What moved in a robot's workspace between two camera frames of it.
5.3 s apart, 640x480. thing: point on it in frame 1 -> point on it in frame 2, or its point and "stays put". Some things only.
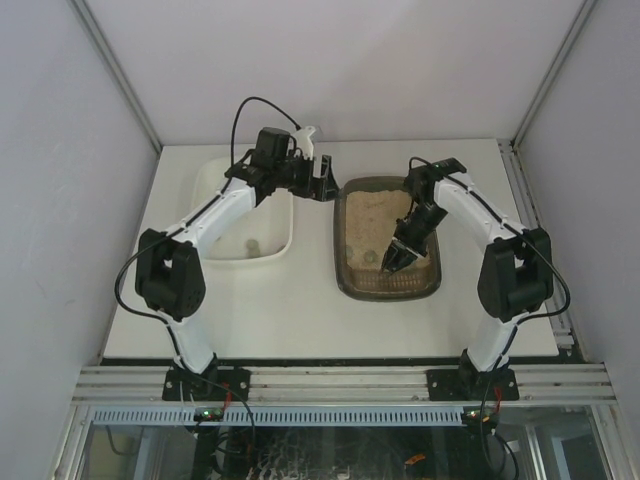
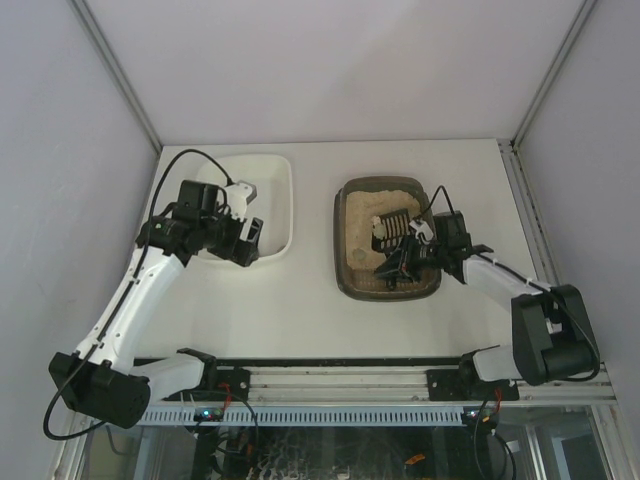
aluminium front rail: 343,386 stays put
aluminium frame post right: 587,6 stays put
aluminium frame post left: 96,34 stays put
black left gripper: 310,177 -> 240,240
